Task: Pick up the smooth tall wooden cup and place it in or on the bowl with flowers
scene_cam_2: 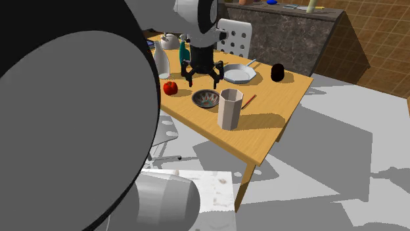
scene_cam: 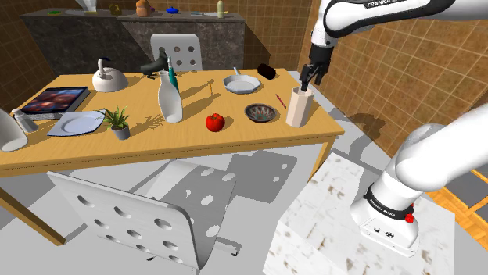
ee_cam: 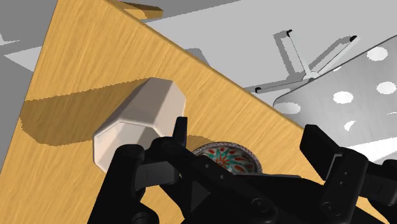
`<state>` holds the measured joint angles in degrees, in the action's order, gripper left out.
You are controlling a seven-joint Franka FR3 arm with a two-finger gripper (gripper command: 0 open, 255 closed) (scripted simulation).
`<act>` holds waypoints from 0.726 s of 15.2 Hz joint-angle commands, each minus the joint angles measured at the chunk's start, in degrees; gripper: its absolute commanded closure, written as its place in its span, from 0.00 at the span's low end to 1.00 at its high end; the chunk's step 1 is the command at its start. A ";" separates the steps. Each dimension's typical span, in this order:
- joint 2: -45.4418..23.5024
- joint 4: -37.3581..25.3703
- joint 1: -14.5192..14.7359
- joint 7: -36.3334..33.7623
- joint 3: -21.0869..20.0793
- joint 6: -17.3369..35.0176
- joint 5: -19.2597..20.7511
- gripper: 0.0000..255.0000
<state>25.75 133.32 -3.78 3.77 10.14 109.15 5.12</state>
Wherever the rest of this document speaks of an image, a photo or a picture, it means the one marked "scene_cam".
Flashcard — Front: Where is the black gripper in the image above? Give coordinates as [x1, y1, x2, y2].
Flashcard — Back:
[300, 44, 333, 93]

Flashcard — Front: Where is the beige faceted cup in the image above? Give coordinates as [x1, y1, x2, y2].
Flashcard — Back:
[285, 86, 315, 129]

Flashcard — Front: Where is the black cylinder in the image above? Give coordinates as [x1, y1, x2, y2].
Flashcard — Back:
[257, 62, 277, 81]

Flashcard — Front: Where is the dark patterned bowl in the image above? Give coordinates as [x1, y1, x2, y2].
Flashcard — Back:
[244, 102, 278, 124]

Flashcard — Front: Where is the white frying pan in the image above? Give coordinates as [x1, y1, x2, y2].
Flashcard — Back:
[222, 66, 262, 95]

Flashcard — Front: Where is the white chair with holes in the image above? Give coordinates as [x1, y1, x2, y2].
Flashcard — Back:
[149, 34, 204, 73]
[45, 159, 243, 275]

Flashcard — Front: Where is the teal slim bottle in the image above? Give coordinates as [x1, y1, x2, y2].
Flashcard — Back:
[167, 55, 180, 95]

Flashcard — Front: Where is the white patterned robot stand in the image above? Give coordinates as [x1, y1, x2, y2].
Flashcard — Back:
[263, 152, 457, 275]

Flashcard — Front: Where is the white tall bottle vase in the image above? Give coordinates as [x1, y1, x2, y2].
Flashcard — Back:
[157, 70, 184, 124]

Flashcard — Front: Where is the black bird figure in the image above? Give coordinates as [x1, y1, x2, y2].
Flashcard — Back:
[139, 48, 170, 80]

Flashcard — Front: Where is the light wooden table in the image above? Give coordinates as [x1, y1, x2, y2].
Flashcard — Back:
[0, 68, 346, 247]

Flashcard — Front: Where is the small potted green plant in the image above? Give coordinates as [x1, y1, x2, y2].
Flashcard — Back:
[99, 105, 131, 141]

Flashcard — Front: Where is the white kettle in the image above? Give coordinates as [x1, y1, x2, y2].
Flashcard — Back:
[91, 57, 129, 94]

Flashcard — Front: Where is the dark stone counter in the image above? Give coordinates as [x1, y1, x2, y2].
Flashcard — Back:
[20, 0, 247, 77]

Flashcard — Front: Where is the white square plate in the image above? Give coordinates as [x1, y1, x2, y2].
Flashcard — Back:
[46, 109, 107, 138]

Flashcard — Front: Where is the open laptop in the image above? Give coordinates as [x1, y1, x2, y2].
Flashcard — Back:
[20, 86, 92, 121]

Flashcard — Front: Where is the grey salt shaker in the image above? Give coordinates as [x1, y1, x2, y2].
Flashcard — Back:
[10, 107, 39, 134]

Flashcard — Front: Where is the large white cup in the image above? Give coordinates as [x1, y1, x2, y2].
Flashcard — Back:
[0, 108, 30, 153]

